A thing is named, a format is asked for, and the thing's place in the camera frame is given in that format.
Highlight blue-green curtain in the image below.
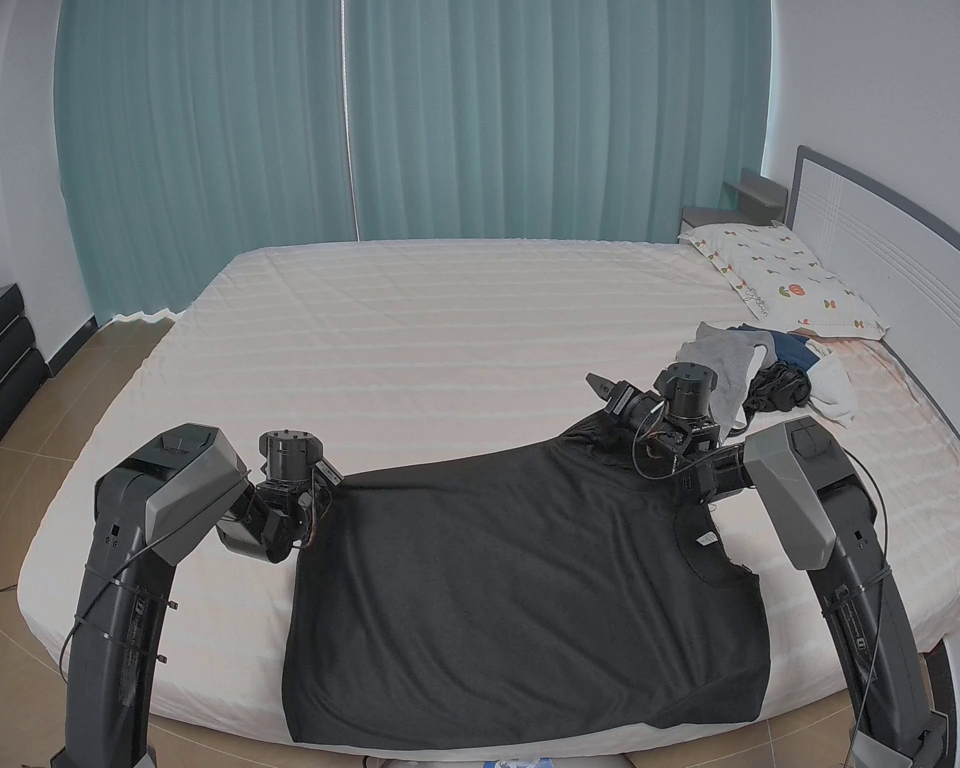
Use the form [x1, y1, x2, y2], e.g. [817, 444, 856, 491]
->
[56, 0, 360, 320]
[341, 0, 774, 245]

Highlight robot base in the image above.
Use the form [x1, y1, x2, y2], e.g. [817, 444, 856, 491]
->
[363, 753, 624, 768]

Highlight white printed pillow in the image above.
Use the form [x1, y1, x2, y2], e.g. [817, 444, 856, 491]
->
[677, 222, 888, 340]

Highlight black chest of drawers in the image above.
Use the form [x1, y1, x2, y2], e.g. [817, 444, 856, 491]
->
[0, 282, 52, 442]

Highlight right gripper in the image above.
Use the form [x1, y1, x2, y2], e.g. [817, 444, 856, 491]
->
[587, 371, 666, 432]

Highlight pile of clothes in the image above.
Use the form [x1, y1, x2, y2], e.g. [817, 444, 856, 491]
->
[675, 321, 861, 444]

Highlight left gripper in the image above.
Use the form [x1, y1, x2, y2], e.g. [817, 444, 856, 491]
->
[296, 456, 346, 530]

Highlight grey bedside table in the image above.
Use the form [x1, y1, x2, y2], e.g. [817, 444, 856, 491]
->
[679, 167, 790, 234]

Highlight black T-shirt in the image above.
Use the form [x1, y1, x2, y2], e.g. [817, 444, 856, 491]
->
[281, 416, 774, 751]

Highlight bed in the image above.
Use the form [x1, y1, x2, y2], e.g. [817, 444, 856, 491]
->
[18, 144, 960, 760]

